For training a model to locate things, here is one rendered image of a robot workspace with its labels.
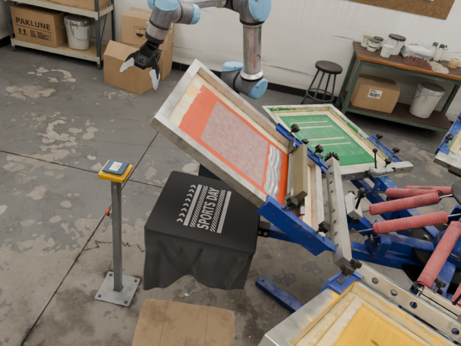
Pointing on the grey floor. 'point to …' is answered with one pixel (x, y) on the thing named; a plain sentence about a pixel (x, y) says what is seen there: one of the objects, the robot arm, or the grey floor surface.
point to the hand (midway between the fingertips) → (136, 83)
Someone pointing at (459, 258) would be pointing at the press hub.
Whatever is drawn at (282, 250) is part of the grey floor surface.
